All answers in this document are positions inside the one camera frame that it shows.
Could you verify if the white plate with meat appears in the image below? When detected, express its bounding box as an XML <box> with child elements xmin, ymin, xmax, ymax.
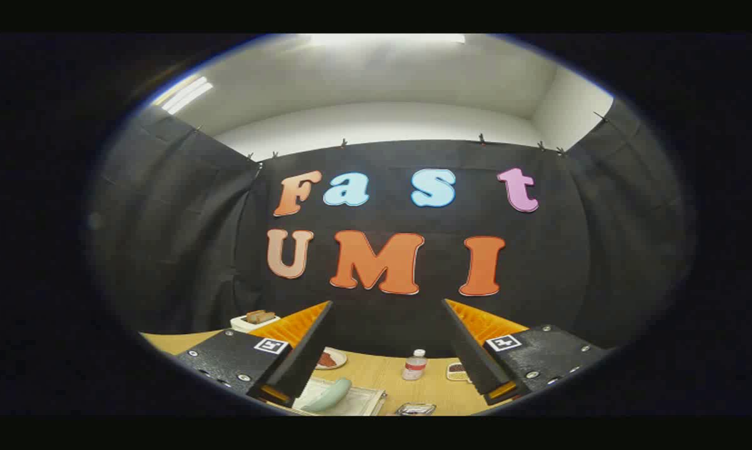
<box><xmin>315</xmin><ymin>347</ymin><xmax>348</xmax><ymax>371</ymax></box>

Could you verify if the light green plate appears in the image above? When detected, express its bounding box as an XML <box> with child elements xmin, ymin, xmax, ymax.
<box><xmin>301</xmin><ymin>377</ymin><xmax>353</xmax><ymax>413</ymax></box>

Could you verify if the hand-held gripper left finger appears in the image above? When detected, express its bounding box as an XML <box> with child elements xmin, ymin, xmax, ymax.
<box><xmin>174</xmin><ymin>300</ymin><xmax>336</xmax><ymax>407</ymax></box>

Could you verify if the white wire dish rack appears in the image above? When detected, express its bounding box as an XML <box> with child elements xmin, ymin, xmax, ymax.
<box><xmin>291</xmin><ymin>375</ymin><xmax>386</xmax><ymax>417</ymax></box>

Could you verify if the ceiling light panel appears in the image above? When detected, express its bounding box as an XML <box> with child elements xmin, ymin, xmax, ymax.
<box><xmin>154</xmin><ymin>76</ymin><xmax>214</xmax><ymax>115</ymax></box>
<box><xmin>310</xmin><ymin>34</ymin><xmax>467</xmax><ymax>46</ymax></box>

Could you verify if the clear plastic water bottle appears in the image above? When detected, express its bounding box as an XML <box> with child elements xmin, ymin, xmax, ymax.
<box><xmin>402</xmin><ymin>349</ymin><xmax>428</xmax><ymax>381</ymax></box>

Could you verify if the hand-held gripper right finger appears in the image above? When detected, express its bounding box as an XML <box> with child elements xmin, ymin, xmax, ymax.
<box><xmin>441</xmin><ymin>299</ymin><xmax>609</xmax><ymax>406</ymax></box>

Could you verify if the white toaster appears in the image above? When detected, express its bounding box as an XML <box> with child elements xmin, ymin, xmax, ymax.
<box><xmin>231</xmin><ymin>310</ymin><xmax>281</xmax><ymax>333</ymax></box>

